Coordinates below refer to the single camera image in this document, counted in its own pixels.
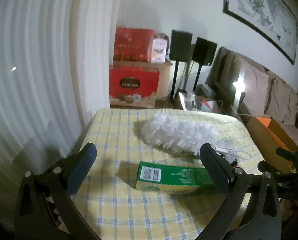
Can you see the framed ink painting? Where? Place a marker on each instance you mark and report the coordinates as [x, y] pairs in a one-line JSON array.
[[261, 10]]

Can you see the medium brown cushion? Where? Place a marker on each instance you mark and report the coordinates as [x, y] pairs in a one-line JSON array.
[[279, 100]]

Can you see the black power unit with light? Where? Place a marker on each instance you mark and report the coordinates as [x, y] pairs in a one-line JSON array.
[[237, 90]]

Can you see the white curtain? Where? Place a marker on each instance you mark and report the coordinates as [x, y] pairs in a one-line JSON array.
[[38, 67]]

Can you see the black speaker stand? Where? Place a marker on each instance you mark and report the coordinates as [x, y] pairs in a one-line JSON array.
[[175, 80], [197, 77]]

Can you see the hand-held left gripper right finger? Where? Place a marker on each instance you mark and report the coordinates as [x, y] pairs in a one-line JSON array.
[[214, 170]]

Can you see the white feather duster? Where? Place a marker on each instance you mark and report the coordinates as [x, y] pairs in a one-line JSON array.
[[176, 132]]

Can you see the dark wooden low cabinet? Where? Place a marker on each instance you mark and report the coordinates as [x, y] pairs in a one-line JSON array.
[[164, 103]]

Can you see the open box of clutter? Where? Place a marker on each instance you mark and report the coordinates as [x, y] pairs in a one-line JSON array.
[[194, 102]]

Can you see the small brown cushion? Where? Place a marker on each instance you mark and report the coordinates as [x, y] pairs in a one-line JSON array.
[[292, 110]]

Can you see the pink and white box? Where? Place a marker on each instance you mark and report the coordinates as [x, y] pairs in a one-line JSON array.
[[159, 51]]

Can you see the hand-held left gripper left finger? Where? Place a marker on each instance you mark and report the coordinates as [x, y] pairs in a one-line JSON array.
[[81, 170]]

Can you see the green cardboard packet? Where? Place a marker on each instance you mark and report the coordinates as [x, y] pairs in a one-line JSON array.
[[179, 177]]

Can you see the large brown cushion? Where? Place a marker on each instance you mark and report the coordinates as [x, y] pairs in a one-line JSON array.
[[255, 87]]

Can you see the black speaker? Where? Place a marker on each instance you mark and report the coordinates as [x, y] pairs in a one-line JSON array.
[[180, 46], [204, 51]]

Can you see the red gift box lower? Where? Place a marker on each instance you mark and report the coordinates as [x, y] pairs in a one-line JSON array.
[[133, 85]]

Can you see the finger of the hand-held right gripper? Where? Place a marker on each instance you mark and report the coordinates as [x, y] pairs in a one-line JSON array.
[[276, 170], [288, 153]]

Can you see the plain brown cardboard box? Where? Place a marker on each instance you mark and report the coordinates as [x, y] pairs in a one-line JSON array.
[[164, 80]]

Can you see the brown sofa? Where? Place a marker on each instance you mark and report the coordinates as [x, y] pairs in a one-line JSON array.
[[221, 75]]

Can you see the yellow checkered tablecloth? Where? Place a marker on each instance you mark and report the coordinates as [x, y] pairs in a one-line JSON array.
[[118, 135]]

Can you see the cardboard box with orange lining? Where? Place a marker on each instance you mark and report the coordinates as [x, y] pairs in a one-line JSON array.
[[269, 140]]

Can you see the red gift box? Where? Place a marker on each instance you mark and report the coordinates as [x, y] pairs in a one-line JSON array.
[[132, 43], [133, 85]]

